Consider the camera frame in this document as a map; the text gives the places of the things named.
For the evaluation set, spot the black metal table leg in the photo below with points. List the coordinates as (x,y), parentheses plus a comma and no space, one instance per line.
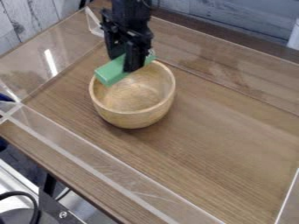
(50,184)

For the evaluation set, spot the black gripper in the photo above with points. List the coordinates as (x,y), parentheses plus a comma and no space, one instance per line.
(124,23)

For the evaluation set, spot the clear acrylic front wall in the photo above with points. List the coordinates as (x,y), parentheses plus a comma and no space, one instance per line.
(135,173)

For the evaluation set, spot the light brown wooden bowl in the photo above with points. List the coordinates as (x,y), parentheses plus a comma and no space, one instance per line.
(139,100)

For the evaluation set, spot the green rectangular block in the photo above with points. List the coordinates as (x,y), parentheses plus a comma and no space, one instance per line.
(111,72)

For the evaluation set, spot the clear acrylic back wall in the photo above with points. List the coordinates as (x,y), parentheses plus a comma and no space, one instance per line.
(251,72)

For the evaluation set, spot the clear acrylic corner bracket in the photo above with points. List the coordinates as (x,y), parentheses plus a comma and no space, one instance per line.
(94,23)

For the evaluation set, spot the clear acrylic wall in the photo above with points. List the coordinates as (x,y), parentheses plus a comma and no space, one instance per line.
(251,72)
(135,173)

